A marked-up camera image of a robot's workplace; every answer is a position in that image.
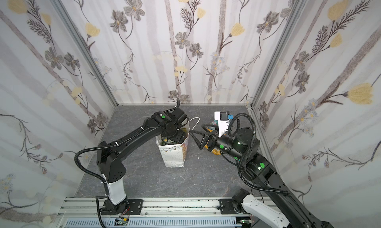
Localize cartoon animal paper bag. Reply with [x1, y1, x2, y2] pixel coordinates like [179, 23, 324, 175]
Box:
[156, 117, 200, 168]

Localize yellow chips snack bag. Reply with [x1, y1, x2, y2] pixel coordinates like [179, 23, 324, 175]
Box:
[205, 126, 221, 155]

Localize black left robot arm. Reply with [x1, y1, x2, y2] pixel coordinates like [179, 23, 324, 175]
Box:
[74, 99, 188, 216]

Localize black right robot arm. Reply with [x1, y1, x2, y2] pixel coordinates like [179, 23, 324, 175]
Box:
[190, 112, 332, 228]

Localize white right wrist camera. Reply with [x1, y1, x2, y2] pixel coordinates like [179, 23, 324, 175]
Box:
[214, 111, 233, 137]

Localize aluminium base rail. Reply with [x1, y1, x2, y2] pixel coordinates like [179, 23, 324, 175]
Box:
[56, 196, 286, 228]

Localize aluminium right corner post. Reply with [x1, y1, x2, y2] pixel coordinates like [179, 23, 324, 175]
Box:
[250, 0, 308, 108]

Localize aluminium corner post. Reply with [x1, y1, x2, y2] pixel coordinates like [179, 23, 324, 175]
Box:
[49, 0, 119, 107]
[250, 0, 308, 108]

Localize aluminium left corner post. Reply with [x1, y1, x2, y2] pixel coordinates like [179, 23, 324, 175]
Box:
[49, 0, 119, 107]

